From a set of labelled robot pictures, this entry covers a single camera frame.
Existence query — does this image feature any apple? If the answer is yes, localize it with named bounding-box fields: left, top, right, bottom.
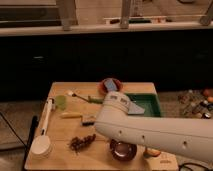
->
left=144, top=148, right=161, bottom=158

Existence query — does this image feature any wooden handled scrub brush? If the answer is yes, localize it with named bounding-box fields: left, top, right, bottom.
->
left=60, top=112, right=96, bottom=126

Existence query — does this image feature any green plastic tray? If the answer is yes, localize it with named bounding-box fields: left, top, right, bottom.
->
left=128, top=93, right=161, bottom=117

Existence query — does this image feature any white long handled ladle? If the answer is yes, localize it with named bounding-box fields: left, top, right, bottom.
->
left=31, top=99, right=54, bottom=157

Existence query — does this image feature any black cable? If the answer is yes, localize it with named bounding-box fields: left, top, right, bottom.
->
left=178, top=162, right=212, bottom=171

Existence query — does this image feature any grey folded cloth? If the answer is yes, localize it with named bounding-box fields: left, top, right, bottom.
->
left=128, top=102, right=145, bottom=115

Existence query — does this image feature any blue sponge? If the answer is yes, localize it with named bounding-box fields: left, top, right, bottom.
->
left=104, top=78, right=117, bottom=91

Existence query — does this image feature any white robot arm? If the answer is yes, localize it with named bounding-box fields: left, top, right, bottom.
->
left=95, top=91, right=213, bottom=163

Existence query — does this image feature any green handled brush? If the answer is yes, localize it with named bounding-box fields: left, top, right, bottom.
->
left=67, top=90, right=103, bottom=104

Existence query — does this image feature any bunch of red grapes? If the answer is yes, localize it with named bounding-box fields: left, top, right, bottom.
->
left=69, top=134, right=96, bottom=152

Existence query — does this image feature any orange plate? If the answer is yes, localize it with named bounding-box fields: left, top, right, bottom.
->
left=99, top=78, right=123, bottom=94

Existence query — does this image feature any dark red bowl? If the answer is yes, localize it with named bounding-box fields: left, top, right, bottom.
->
left=110, top=139, right=137, bottom=161

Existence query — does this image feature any spice bottles group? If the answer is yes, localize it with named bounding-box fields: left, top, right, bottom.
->
left=178, top=89, right=213, bottom=119

